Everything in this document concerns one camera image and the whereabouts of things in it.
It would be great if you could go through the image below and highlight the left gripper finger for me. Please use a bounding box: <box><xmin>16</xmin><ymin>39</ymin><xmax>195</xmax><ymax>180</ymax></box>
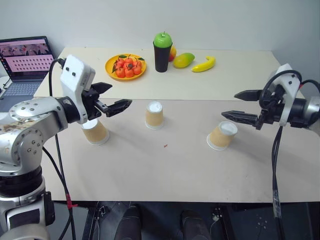
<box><xmin>90</xmin><ymin>81</ymin><xmax>113</xmax><ymax>95</ymax></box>
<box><xmin>105</xmin><ymin>98</ymin><xmax>133</xmax><ymax>118</ymax></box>

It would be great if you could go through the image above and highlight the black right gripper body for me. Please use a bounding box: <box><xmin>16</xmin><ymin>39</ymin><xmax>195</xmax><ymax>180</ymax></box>
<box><xmin>255</xmin><ymin>85</ymin><xmax>286</xmax><ymax>131</ymax></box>

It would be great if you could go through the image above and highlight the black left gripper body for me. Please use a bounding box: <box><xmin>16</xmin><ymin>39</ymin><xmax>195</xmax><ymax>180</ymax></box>
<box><xmin>80</xmin><ymin>84</ymin><xmax>111</xmax><ymax>121</ymax></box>

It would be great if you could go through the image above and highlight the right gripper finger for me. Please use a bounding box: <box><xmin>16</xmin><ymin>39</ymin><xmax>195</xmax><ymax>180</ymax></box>
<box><xmin>233</xmin><ymin>89</ymin><xmax>264</xmax><ymax>102</ymax></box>
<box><xmin>221</xmin><ymin>109</ymin><xmax>260</xmax><ymax>126</ymax></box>

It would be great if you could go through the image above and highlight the yellow round plate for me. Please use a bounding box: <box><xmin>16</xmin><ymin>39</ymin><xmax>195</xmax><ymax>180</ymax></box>
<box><xmin>104</xmin><ymin>53</ymin><xmax>148</xmax><ymax>81</ymax></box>

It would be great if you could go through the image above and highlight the brown ribbed paper cup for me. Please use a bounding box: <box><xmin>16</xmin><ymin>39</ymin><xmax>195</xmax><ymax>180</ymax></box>
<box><xmin>145</xmin><ymin>100</ymin><xmax>165</xmax><ymax>131</ymax></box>
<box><xmin>81</xmin><ymin>118</ymin><xmax>111</xmax><ymax>146</ymax></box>
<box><xmin>206</xmin><ymin>120</ymin><xmax>239</xmax><ymax>151</ymax></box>

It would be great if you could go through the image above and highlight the yellow toy banana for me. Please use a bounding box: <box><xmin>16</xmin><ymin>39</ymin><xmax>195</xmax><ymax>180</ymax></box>
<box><xmin>191</xmin><ymin>55</ymin><xmax>217</xmax><ymax>74</ymax></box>

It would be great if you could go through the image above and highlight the tall black cup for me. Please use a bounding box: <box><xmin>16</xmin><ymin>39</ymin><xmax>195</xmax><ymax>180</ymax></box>
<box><xmin>152</xmin><ymin>41</ymin><xmax>174</xmax><ymax>74</ymax></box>

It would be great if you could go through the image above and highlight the yellow green toy mango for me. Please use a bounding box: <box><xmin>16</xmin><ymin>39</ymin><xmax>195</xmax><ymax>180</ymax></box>
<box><xmin>173</xmin><ymin>52</ymin><xmax>196</xmax><ymax>70</ymax></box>

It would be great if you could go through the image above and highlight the red yellow toy peach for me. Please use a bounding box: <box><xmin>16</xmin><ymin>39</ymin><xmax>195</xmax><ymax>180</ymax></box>
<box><xmin>168</xmin><ymin>46</ymin><xmax>178</xmax><ymax>63</ymax></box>

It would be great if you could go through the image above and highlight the green toy apple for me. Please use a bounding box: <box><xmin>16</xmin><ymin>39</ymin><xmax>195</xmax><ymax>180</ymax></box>
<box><xmin>153</xmin><ymin>31</ymin><xmax>173</xmax><ymax>49</ymax></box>

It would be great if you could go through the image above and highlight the open laptop computer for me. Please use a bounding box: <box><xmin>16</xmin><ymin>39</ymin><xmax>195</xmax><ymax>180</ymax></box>
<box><xmin>0</xmin><ymin>35</ymin><xmax>55</xmax><ymax>101</ymax></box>

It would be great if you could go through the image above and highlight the red tape strip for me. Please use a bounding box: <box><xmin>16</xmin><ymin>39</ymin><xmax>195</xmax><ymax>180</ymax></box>
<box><xmin>66</xmin><ymin>193</ymin><xmax>79</xmax><ymax>210</ymax></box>

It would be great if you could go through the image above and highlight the dark rounded shape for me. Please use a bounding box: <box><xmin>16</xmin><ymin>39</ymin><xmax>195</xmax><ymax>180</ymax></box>
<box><xmin>180</xmin><ymin>209</ymin><xmax>211</xmax><ymax>240</ymax></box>
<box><xmin>115</xmin><ymin>204</ymin><xmax>142</xmax><ymax>240</ymax></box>

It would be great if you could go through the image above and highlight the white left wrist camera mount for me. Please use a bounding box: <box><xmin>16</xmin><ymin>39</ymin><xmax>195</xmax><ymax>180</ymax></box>
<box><xmin>59</xmin><ymin>54</ymin><xmax>97</xmax><ymax>125</ymax></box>

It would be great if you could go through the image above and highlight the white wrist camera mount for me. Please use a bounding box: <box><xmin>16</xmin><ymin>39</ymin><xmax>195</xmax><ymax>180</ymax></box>
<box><xmin>268</xmin><ymin>63</ymin><xmax>304</xmax><ymax>126</ymax></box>
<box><xmin>59</xmin><ymin>54</ymin><xmax>97</xmax><ymax>125</ymax></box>

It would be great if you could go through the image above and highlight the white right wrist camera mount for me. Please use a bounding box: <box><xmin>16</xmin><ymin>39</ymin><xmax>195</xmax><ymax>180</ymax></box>
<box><xmin>268</xmin><ymin>63</ymin><xmax>304</xmax><ymax>126</ymax></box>

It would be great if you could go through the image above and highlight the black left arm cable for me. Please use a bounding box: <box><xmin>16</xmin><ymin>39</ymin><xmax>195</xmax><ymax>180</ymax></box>
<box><xmin>41</xmin><ymin>57</ymin><xmax>77</xmax><ymax>240</ymax></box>

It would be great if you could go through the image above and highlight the black right arm hanging cable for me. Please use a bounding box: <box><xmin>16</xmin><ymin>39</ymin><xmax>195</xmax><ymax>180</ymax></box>
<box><xmin>271</xmin><ymin>125</ymin><xmax>287</xmax><ymax>240</ymax></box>

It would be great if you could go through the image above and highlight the black table frame leg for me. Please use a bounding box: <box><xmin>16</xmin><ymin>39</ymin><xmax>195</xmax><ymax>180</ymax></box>
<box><xmin>81</xmin><ymin>201</ymin><xmax>102</xmax><ymax>240</ymax></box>

